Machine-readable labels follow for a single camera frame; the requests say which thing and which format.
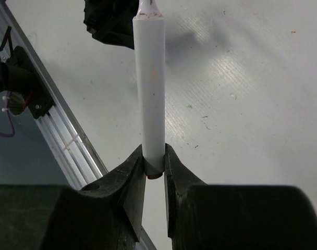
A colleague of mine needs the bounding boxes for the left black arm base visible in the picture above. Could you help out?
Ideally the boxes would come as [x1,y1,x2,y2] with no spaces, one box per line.
[0,26,54,119]

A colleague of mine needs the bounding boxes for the white brown-tip pen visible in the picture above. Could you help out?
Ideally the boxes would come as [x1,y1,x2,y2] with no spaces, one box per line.
[132,1,165,180]

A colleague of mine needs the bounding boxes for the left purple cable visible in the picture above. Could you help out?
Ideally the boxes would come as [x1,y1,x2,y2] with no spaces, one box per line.
[0,111,16,138]

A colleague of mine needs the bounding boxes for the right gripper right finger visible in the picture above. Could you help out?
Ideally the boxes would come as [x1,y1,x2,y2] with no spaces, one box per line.
[164,145,317,249]

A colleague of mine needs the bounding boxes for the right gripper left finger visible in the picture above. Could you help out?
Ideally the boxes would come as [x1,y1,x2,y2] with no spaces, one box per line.
[0,147,145,249]

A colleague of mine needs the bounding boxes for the aluminium rail frame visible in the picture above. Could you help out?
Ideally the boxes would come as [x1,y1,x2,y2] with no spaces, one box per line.
[0,1,154,249]

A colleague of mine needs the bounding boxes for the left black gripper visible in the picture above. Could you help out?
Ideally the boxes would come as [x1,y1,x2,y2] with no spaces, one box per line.
[83,0,139,49]

